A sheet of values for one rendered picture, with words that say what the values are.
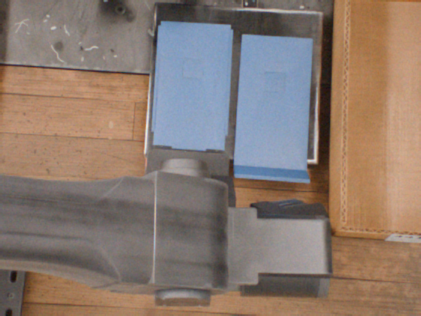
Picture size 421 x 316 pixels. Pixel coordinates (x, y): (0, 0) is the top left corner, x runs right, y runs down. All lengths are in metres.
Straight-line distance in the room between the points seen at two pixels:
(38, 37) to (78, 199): 0.46
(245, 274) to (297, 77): 0.35
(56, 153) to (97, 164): 0.04
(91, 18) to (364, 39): 0.28
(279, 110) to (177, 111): 0.10
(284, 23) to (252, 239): 0.38
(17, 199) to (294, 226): 0.20
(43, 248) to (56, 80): 0.45
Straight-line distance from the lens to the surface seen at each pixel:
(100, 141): 0.92
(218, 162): 0.72
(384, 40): 0.97
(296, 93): 0.91
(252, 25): 0.94
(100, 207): 0.52
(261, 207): 0.69
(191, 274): 0.54
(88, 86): 0.94
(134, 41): 0.95
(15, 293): 0.89
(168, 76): 0.91
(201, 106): 0.90
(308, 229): 0.62
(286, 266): 0.61
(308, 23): 0.95
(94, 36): 0.96
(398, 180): 0.93
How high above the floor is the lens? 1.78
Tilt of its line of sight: 75 degrees down
